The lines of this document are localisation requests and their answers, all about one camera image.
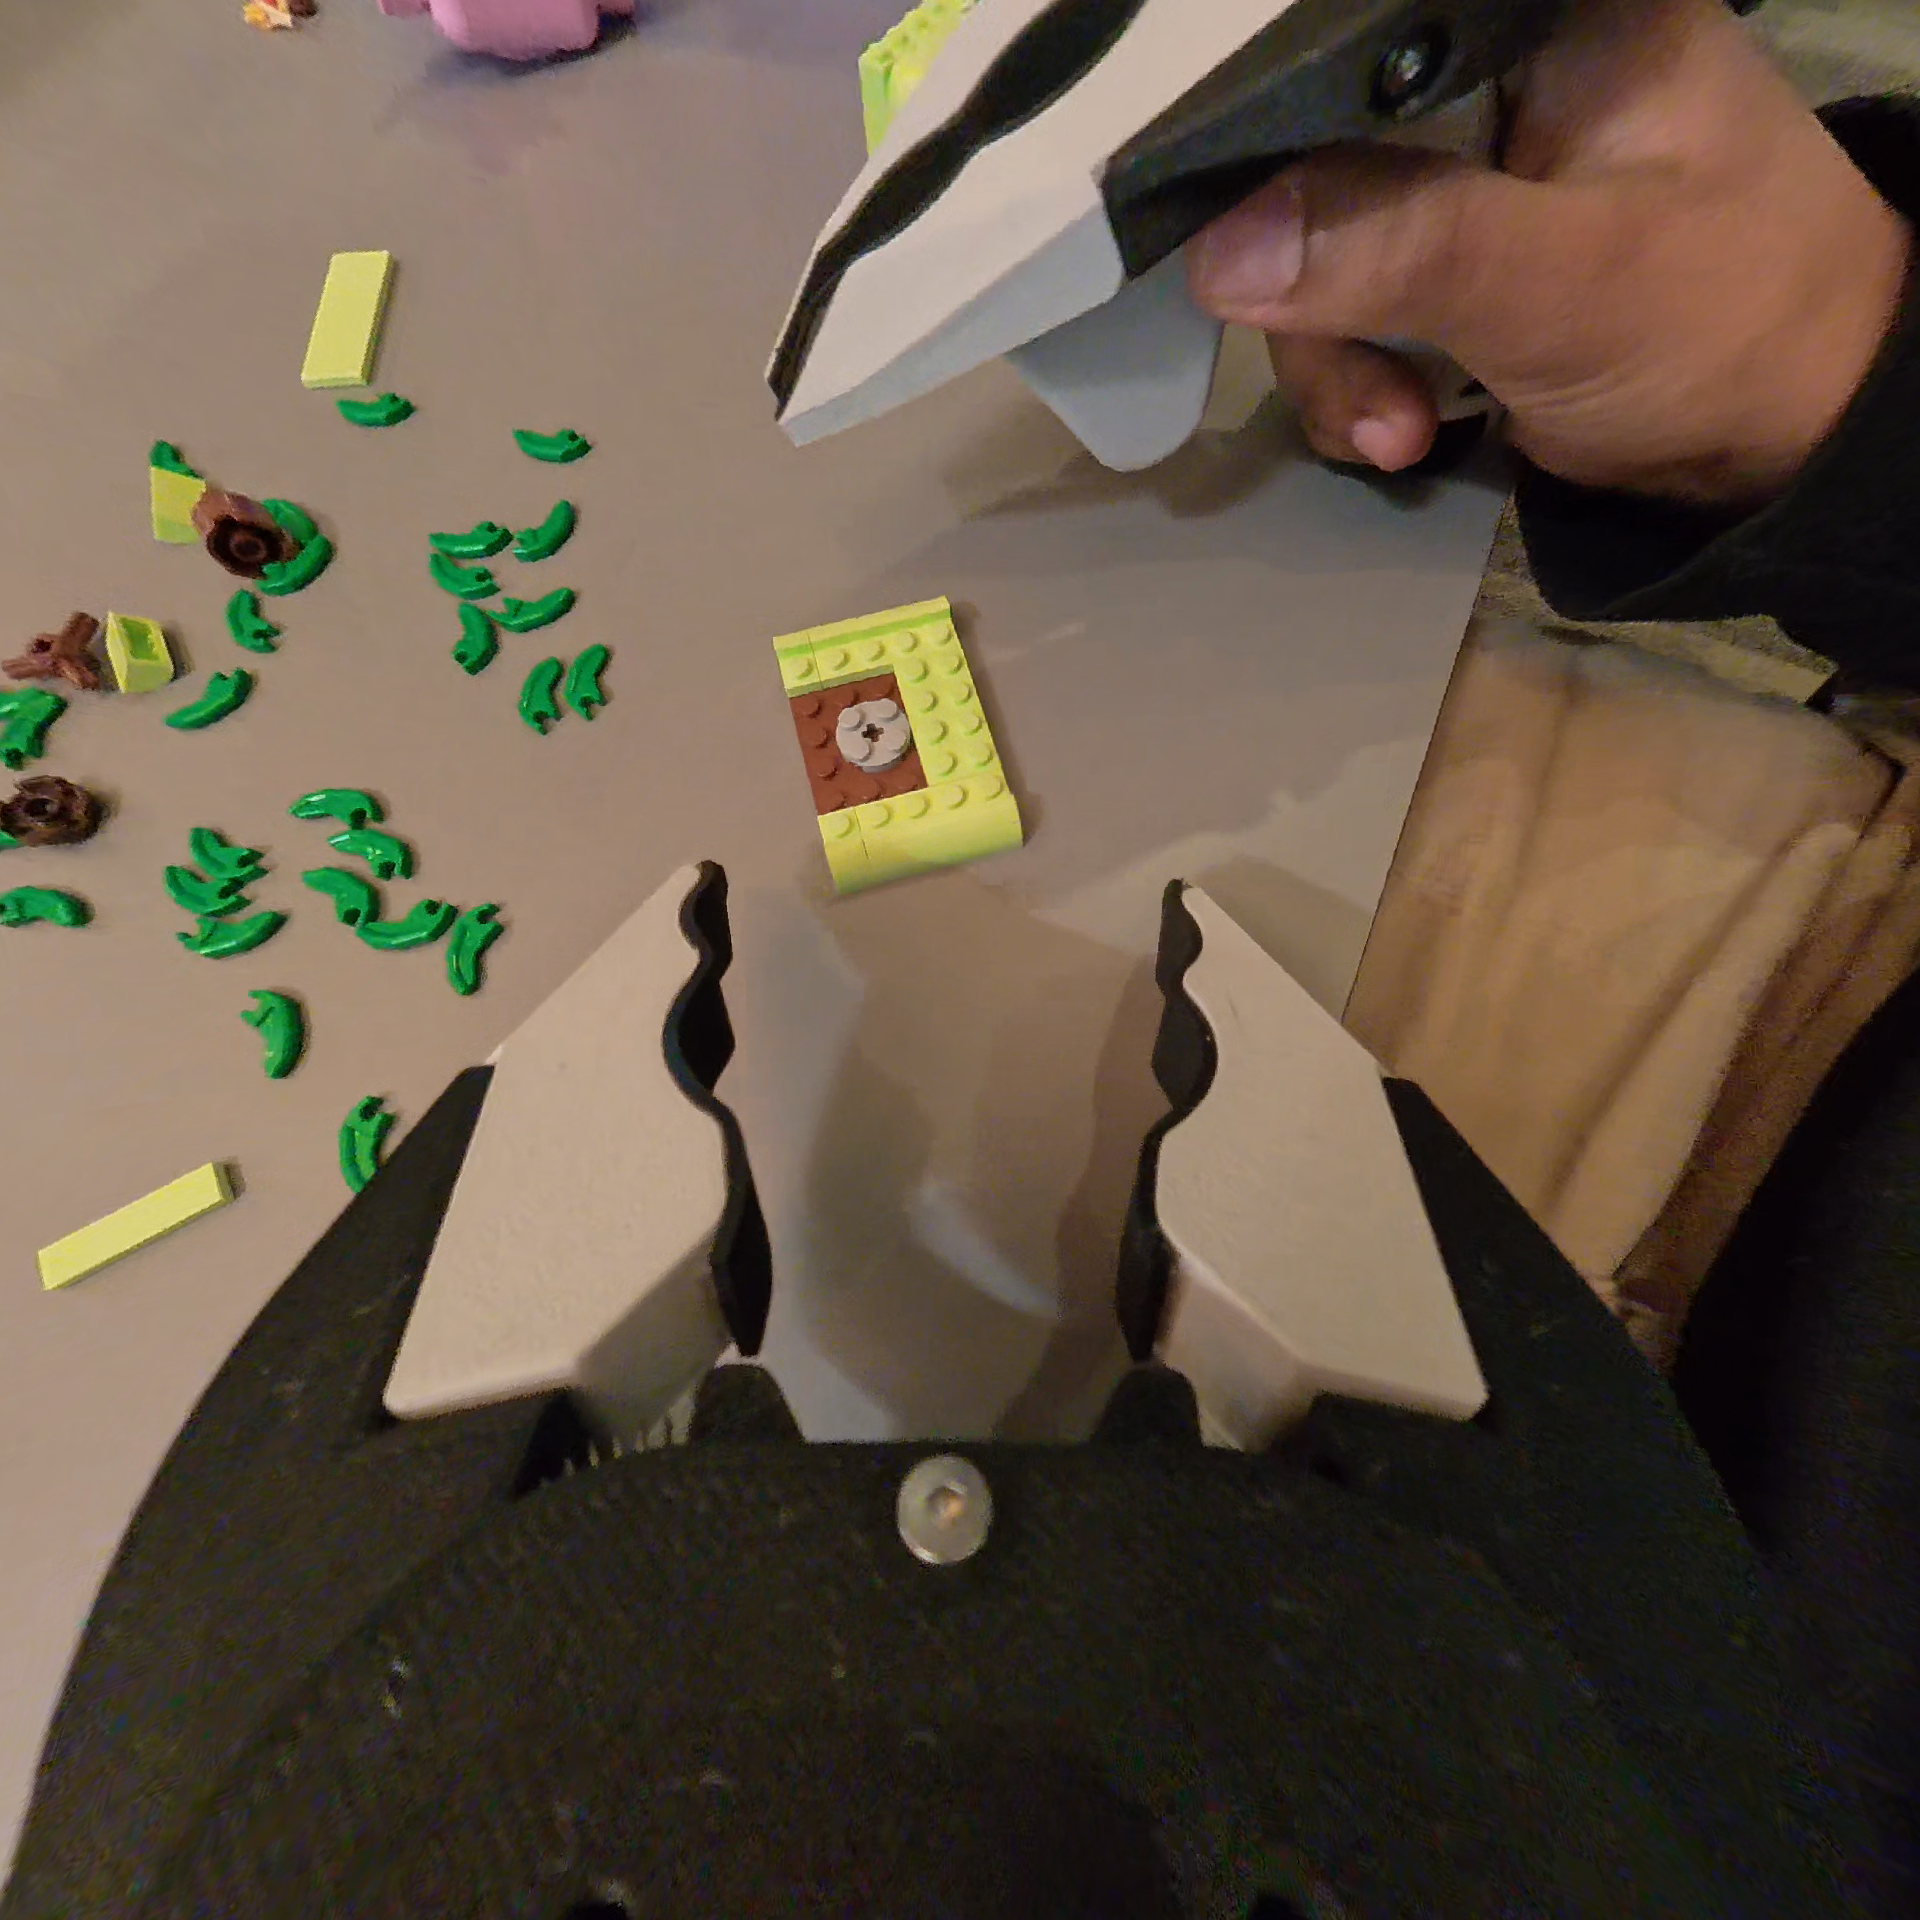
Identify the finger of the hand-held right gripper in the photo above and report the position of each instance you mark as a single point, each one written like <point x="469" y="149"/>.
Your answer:
<point x="974" y="60"/>
<point x="991" y="255"/>

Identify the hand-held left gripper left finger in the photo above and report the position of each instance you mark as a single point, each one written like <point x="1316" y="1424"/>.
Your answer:
<point x="584" y="1230"/>

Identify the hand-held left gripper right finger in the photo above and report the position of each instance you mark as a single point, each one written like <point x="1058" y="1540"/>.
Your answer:
<point x="1305" y="1245"/>

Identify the long lime curved brick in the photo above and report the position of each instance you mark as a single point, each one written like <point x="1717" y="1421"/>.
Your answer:
<point x="884" y="633"/>
<point x="944" y="841"/>

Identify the small lime curved brick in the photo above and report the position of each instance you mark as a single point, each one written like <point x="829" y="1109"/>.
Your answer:
<point x="842" y="854"/>
<point x="794" y="661"/>

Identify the lime two-by-four studded plate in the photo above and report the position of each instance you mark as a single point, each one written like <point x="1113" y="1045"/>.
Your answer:
<point x="953" y="721"/>

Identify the grey round plate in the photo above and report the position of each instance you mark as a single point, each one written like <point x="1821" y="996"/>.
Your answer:
<point x="874" y="739"/>

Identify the person's right hand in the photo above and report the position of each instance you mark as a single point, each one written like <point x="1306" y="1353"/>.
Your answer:
<point x="1620" y="300"/>

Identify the large lime brick assembly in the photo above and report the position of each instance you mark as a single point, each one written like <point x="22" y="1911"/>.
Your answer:
<point x="900" y="74"/>

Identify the narrow lime smooth tile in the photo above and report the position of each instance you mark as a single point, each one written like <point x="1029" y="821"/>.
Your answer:
<point x="135" y="1226"/>

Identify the scattered green leaf pieces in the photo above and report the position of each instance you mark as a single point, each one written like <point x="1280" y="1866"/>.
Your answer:
<point x="233" y="938"/>

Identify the pink toy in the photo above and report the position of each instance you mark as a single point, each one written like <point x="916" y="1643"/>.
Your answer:
<point x="511" y="23"/>

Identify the person's dark clothing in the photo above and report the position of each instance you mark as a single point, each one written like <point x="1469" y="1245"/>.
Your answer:
<point x="1830" y="1274"/>

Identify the large lime smooth tile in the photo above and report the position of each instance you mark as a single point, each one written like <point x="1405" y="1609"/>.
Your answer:
<point x="349" y="321"/>

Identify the brown round holed plate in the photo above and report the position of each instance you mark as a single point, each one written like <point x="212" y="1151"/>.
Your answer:
<point x="53" y="812"/>

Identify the small lime hollow brick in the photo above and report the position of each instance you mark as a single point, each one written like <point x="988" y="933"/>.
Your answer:
<point x="140" y="657"/>

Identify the brown round brick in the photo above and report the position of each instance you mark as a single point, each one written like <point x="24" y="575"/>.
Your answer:
<point x="241" y="535"/>

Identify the brown three-pronged piece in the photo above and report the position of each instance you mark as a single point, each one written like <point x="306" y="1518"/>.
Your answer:
<point x="53" y="653"/>

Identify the lime slope by barrel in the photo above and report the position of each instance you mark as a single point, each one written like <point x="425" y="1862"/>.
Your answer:
<point x="176" y="506"/>

